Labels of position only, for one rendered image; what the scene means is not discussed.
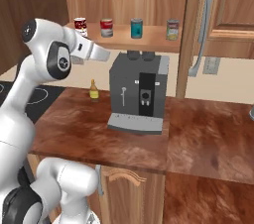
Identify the red and white can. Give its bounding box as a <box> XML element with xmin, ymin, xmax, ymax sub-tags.
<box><xmin>72</xmin><ymin>17</ymin><xmax>89</xmax><ymax>39</ymax></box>

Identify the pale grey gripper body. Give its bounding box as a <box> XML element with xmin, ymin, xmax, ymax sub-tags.
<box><xmin>87</xmin><ymin>41</ymin><xmax>111</xmax><ymax>63</ymax></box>

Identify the dark grey coffee machine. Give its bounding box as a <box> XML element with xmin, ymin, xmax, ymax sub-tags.
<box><xmin>106</xmin><ymin>50</ymin><xmax>171</xmax><ymax>136</ymax></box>

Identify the red can with white band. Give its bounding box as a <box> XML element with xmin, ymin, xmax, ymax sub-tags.
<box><xmin>99</xmin><ymin>18</ymin><xmax>114</xmax><ymax>39</ymax></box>

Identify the black hob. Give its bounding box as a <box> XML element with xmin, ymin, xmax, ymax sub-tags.
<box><xmin>0</xmin><ymin>81</ymin><xmax>67</xmax><ymax>125</ymax></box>

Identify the open wooden cabinet door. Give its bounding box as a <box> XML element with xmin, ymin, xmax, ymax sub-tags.
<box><xmin>175</xmin><ymin>0</ymin><xmax>204</xmax><ymax>100</ymax></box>

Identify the grey base cupboard handle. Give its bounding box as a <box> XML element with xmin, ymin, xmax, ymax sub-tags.
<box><xmin>94</xmin><ymin>164</ymin><xmax>105</xmax><ymax>197</ymax></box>

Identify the long grey door handle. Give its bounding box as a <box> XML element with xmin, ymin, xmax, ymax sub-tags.
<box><xmin>188</xmin><ymin>0</ymin><xmax>216</xmax><ymax>78</ymax></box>

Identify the small yellow bottle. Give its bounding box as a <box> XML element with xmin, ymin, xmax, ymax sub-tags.
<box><xmin>88</xmin><ymin>78</ymin><xmax>100</xmax><ymax>103</ymax></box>

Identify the closed wooden cabinet door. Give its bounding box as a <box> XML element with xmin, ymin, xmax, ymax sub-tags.
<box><xmin>197</xmin><ymin>0</ymin><xmax>254</xmax><ymax>60</ymax></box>

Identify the wooden base cupboard door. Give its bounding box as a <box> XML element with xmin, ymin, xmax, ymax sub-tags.
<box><xmin>98</xmin><ymin>165</ymin><xmax>167</xmax><ymax>224</ymax></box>

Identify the grey wall socket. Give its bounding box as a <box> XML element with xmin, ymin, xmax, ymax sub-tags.
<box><xmin>201</xmin><ymin>56</ymin><xmax>222</xmax><ymax>76</ymax></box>

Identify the wooden cabinet door without handle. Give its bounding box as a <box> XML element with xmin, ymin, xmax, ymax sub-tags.
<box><xmin>0</xmin><ymin>0</ymin><xmax>33</xmax><ymax>75</ymax></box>

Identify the teal can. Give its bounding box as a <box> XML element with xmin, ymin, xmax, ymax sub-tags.
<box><xmin>129</xmin><ymin>17</ymin><xmax>144</xmax><ymax>40</ymax></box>

